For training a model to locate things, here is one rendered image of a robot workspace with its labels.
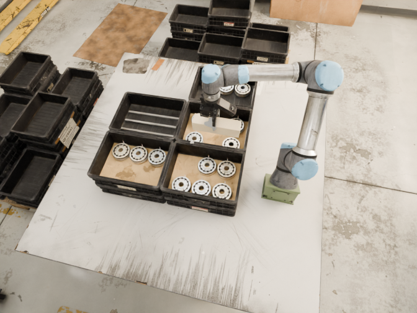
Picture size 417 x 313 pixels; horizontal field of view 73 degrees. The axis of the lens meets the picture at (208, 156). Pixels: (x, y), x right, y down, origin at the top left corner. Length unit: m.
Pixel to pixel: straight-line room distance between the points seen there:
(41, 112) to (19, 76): 0.52
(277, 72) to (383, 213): 1.69
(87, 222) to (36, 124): 1.10
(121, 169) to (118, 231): 0.34
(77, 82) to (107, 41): 1.11
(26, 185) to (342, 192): 2.54
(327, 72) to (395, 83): 2.37
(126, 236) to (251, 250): 0.68
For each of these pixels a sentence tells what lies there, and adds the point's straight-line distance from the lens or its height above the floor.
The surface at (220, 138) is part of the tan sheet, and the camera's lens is 1.69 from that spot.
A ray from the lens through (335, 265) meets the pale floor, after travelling 2.42.
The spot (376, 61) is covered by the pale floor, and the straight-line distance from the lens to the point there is 3.79.
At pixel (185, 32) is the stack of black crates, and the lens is 3.18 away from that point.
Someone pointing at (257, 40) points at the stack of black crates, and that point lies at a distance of 2.88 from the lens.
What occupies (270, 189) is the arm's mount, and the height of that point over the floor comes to 0.84.
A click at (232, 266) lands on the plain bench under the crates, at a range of 1.56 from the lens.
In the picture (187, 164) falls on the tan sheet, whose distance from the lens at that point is 1.61.
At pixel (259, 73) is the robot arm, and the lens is 1.35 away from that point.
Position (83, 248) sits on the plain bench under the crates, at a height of 0.70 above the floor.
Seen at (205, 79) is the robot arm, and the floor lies 1.41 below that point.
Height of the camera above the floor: 2.24
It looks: 60 degrees down
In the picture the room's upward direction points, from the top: 4 degrees counter-clockwise
